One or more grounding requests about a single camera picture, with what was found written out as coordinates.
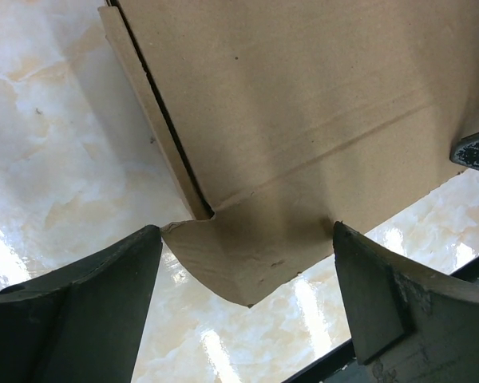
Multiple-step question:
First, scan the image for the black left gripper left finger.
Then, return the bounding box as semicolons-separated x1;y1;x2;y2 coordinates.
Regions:
0;225;163;382

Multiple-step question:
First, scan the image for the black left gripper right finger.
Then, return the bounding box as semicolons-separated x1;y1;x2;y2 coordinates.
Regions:
333;222;479;382

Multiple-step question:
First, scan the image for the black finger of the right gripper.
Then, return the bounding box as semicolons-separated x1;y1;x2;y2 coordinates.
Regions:
449;132;479;171

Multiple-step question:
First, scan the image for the brown cardboard box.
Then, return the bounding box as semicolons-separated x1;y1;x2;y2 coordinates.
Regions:
99;1;479;306

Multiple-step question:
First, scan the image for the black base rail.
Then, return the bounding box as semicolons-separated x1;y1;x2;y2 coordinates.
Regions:
279;243;479;383

